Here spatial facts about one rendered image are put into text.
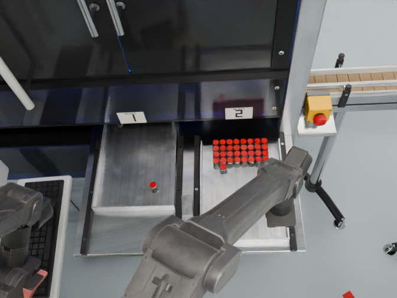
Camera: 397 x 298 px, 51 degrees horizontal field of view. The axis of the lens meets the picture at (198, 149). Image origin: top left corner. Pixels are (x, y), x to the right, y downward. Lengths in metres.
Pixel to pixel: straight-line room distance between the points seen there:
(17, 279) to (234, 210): 0.52
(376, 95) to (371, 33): 1.58
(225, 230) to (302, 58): 0.69
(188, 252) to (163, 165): 0.91
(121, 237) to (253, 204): 0.74
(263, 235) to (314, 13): 0.64
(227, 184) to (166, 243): 0.85
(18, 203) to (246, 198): 0.44
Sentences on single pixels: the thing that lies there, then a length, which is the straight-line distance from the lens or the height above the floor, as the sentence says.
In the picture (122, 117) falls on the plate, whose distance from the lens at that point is 1.36.
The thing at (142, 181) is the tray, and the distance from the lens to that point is 1.39.
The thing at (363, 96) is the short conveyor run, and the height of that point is 0.93.
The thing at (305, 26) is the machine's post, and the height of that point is 1.37.
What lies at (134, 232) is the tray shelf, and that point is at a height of 0.88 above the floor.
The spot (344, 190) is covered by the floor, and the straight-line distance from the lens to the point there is 2.38.
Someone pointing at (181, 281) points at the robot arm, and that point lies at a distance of 0.50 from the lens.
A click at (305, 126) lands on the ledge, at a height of 0.88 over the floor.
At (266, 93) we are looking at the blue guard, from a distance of 1.25.
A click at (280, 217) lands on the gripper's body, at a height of 1.18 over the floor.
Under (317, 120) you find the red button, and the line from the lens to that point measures 1.34.
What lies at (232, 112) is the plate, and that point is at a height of 1.03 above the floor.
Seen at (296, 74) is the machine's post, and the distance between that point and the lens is 1.20.
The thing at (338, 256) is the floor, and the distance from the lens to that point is 2.24.
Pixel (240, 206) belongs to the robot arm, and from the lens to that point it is 0.63.
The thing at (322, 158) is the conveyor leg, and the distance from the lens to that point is 1.95.
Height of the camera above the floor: 2.11
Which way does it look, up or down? 60 degrees down
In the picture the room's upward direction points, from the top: 9 degrees counter-clockwise
